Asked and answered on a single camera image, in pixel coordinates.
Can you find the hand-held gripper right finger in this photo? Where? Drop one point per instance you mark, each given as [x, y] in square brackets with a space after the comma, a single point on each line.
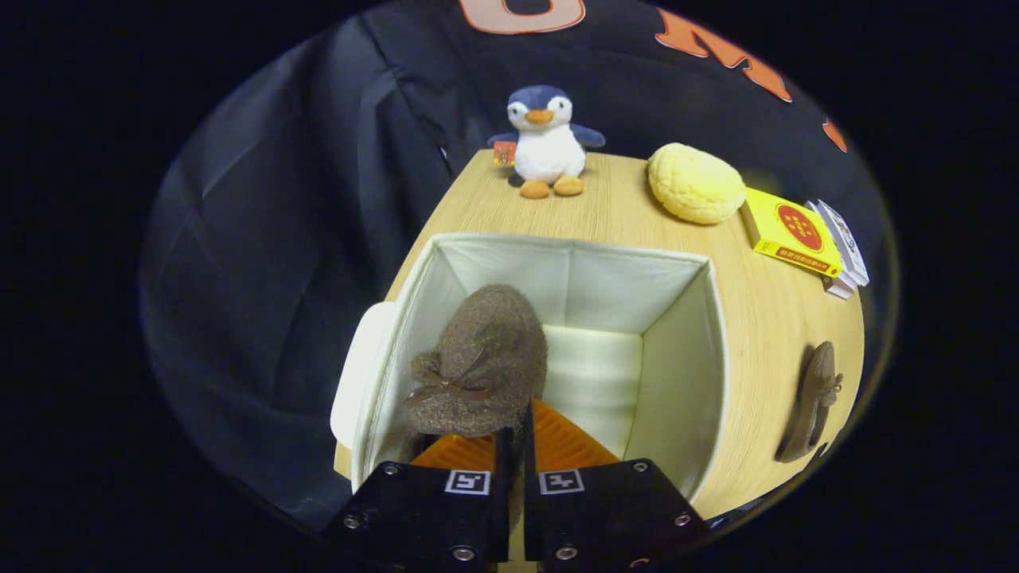
[605, 513]

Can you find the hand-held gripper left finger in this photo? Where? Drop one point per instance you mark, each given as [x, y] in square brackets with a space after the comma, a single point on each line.
[422, 513]

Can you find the cream fabric storage box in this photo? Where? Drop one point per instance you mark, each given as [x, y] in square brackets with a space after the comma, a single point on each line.
[677, 358]

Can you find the brown felt shoe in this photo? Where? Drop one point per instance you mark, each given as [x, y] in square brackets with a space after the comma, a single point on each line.
[812, 402]
[489, 350]

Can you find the black backdrop cloth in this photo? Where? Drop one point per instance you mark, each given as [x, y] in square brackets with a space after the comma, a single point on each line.
[302, 223]

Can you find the yellow book with red circle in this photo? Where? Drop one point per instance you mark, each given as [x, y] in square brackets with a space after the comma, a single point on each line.
[788, 235]

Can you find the yellow round bun plush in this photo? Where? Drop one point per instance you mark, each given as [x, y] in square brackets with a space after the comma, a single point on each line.
[695, 183]

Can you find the white illustrated book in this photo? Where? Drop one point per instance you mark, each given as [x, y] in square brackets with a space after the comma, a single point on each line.
[840, 239]

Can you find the penguin plush toy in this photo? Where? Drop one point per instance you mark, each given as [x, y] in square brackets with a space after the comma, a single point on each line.
[548, 147]

